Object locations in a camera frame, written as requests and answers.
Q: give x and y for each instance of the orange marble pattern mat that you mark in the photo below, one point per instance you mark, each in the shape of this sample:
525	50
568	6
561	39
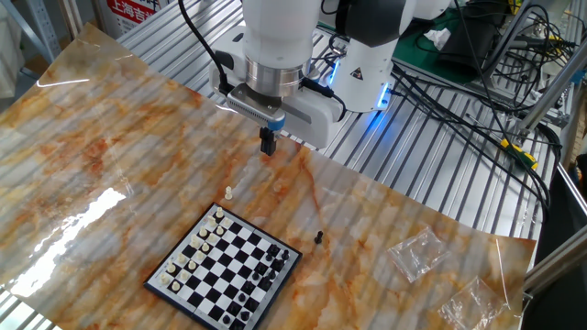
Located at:
114	137

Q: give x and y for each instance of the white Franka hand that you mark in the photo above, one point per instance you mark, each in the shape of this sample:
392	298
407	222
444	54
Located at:
321	124

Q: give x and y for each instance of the grey aluminium profile post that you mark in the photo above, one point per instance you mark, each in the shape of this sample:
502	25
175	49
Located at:
509	36

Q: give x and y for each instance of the slanted aluminium profile bar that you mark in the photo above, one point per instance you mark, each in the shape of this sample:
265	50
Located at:
550	93

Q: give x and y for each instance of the clear plastic zip bag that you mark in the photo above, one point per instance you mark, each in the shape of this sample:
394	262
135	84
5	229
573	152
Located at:
472	304
419	254

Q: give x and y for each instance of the white crumpled tissue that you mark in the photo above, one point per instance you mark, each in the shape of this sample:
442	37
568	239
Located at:
438	39

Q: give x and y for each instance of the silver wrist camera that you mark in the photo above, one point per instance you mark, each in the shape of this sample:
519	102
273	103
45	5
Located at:
252	107

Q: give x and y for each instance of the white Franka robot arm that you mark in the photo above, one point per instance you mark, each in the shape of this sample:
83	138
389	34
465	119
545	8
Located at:
280	36

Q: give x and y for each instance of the white chess piece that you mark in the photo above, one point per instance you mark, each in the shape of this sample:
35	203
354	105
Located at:
192	264
211	221
205	247
226	222
200	256
212	238
175	286
219	230
195	241
184	275
164	278
228	193
203	231
182	258
219	212
170	267

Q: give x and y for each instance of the black and white chessboard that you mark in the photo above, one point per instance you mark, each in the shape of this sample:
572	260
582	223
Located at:
229	266

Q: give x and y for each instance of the black box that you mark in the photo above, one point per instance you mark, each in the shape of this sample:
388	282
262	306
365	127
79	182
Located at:
468	46

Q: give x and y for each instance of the green cutting mat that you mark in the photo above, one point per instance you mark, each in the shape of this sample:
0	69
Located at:
413	55

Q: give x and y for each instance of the red sign with characters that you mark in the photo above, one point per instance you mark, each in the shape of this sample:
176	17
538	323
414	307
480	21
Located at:
130	11

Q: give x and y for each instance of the aluminium table edge bar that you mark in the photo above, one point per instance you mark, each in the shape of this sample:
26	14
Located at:
557	260

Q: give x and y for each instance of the grey perforated rack upright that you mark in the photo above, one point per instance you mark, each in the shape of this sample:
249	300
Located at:
44	29

